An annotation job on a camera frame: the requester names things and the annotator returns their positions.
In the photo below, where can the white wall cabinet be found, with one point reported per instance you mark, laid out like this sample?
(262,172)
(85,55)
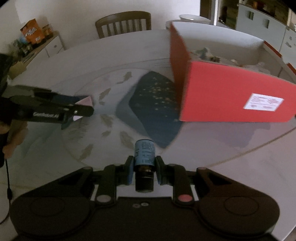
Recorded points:
(267,20)

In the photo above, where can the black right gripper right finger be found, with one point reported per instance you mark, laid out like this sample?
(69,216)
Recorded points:
(171,174)

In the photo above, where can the white stacked plates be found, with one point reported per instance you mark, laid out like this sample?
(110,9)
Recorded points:
(189,18)

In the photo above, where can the left hand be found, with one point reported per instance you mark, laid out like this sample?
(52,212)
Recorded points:
(17,132)

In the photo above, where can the red cardboard box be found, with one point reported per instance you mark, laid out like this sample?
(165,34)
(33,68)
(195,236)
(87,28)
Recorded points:
(251,83)

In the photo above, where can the dark wooden chair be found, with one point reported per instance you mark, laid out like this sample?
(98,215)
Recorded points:
(122,23)

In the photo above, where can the pink rectangular eraser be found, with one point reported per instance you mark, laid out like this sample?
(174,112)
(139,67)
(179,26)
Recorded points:
(83,108)

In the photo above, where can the orange snack bag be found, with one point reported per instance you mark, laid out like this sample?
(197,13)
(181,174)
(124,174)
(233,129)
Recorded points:
(32,32)

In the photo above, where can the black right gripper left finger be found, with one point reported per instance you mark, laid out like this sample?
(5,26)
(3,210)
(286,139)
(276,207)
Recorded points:
(122,174)

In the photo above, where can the brown cardboard box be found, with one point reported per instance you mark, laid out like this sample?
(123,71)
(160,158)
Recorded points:
(17,69)

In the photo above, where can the white sideboard cabinet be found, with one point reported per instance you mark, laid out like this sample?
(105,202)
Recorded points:
(49,49)

